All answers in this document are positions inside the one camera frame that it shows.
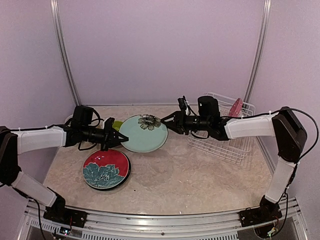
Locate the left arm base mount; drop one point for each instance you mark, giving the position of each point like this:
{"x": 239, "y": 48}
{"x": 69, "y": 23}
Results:
{"x": 59, "y": 213}

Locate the green bowl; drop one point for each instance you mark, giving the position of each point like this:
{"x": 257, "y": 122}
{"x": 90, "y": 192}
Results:
{"x": 117, "y": 125}

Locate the aluminium frame post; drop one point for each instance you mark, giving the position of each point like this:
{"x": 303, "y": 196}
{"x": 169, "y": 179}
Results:
{"x": 54, "y": 6}
{"x": 259, "y": 49}

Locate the right aluminium frame post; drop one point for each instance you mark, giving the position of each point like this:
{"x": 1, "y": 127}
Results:
{"x": 259, "y": 49}

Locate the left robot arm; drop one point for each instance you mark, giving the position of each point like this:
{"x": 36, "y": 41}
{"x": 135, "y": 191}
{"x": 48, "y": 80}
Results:
{"x": 78, "y": 129}

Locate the left aluminium frame post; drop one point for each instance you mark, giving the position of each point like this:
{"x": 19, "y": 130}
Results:
{"x": 54, "y": 6}

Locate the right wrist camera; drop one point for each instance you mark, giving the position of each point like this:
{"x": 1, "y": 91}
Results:
{"x": 184, "y": 105}

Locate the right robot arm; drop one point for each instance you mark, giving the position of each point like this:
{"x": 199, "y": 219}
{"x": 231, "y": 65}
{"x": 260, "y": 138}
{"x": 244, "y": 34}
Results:
{"x": 281, "y": 124}

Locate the teal floral mug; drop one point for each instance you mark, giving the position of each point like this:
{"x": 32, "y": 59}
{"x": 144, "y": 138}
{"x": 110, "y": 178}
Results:
{"x": 68, "y": 121}

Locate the front aluminium rail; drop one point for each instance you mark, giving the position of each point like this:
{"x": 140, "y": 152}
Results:
{"x": 103, "y": 225}

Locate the pink dotted plate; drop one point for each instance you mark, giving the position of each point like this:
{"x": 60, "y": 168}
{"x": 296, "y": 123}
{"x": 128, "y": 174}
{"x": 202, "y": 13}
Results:
{"x": 236, "y": 108}

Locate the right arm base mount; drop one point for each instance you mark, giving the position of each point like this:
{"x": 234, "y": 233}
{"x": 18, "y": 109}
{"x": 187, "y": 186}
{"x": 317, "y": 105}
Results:
{"x": 266, "y": 211}

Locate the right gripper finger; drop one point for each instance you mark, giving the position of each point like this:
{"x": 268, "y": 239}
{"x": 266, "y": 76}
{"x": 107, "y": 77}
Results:
{"x": 171, "y": 117}
{"x": 177, "y": 129}

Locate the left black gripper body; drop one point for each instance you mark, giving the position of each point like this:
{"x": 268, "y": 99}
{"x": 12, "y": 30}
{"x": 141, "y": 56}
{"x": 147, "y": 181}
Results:
{"x": 105, "y": 137}

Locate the dark red plate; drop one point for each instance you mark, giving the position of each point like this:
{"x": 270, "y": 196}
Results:
{"x": 89, "y": 169}

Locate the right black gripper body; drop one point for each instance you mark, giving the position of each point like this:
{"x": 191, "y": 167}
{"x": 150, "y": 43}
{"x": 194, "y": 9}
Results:
{"x": 189, "y": 124}

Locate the black rimmed plate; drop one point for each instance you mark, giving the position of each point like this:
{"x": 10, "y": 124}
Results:
{"x": 114, "y": 168}

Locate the light teal flower plate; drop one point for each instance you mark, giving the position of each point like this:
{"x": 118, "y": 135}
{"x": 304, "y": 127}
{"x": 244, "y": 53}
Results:
{"x": 145, "y": 133}

